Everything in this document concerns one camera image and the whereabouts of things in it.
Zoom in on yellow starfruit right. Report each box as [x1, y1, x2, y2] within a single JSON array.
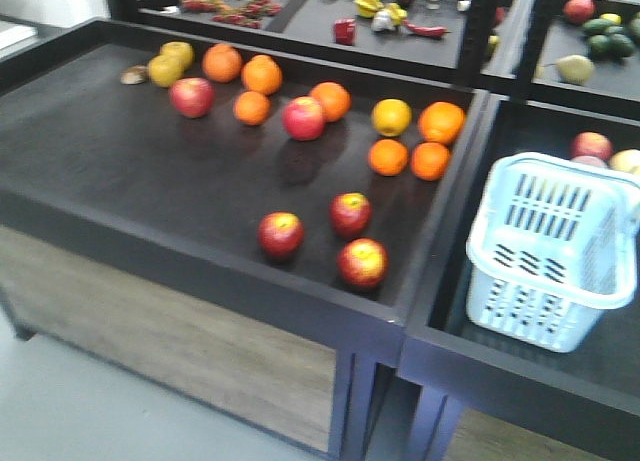
[[384, 2, 407, 26]]

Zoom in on pink red apple rear left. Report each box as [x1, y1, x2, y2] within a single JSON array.
[[168, 77, 215, 119]]

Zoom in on yellow starfruit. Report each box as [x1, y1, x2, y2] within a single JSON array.
[[353, 0, 384, 19], [384, 2, 407, 26]]

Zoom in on pink red apple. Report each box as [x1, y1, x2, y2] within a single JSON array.
[[168, 77, 215, 119], [281, 96, 326, 141]]

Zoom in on small orange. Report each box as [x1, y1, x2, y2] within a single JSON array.
[[368, 139, 409, 176], [233, 91, 271, 126], [410, 142, 451, 181]]

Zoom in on red chili pepper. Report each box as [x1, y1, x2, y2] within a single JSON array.
[[402, 20, 449, 39]]

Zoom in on white garlic bulb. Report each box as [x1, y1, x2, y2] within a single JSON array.
[[371, 9, 395, 33]]

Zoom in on black upper display shelf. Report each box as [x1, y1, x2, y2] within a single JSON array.
[[107, 0, 639, 119]]

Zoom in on orange rear left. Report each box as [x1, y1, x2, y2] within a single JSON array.
[[201, 43, 243, 83]]

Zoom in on pink red apple centre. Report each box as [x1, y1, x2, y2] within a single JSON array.
[[281, 96, 326, 141]]

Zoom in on light blue plastic basket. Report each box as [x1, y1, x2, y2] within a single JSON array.
[[466, 152, 639, 353]]

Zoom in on small orange right front left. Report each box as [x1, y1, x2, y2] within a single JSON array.
[[368, 139, 409, 176]]

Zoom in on yellow green pear front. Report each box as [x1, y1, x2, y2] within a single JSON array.
[[147, 55, 184, 88]]

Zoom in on red apple front left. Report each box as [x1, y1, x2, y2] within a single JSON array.
[[257, 211, 305, 261]]

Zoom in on yellow green pear rear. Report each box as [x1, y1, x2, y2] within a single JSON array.
[[159, 41, 195, 70]]

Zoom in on red apple front middle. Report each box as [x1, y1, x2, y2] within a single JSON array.
[[329, 192, 372, 240]]

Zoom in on small orange centre left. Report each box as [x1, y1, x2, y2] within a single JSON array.
[[233, 91, 271, 126]]

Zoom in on yellow starfruit left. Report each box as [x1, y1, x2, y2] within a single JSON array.
[[353, 0, 384, 19]]

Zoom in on pale green pear upper shelf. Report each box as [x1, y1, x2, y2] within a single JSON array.
[[555, 54, 595, 85]]

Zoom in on red bell pepper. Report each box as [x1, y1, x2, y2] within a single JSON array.
[[333, 18, 356, 46]]

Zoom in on red pomegranate upper shelf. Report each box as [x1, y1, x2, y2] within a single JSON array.
[[562, 0, 596, 25]]

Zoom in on yellow orange citrus fruit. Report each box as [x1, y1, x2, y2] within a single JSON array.
[[371, 98, 412, 137]]

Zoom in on red apple front right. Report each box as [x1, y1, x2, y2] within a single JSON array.
[[337, 238, 388, 290]]

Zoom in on red apple by peaches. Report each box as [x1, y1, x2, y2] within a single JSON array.
[[570, 131, 613, 161]]

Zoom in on large orange right rear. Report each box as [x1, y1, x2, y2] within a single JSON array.
[[417, 101, 466, 146]]

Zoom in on yellow green pear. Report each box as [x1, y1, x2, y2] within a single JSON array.
[[147, 55, 184, 88], [159, 41, 195, 70]]

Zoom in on orange behind centre apple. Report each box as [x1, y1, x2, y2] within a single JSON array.
[[309, 81, 352, 122]]

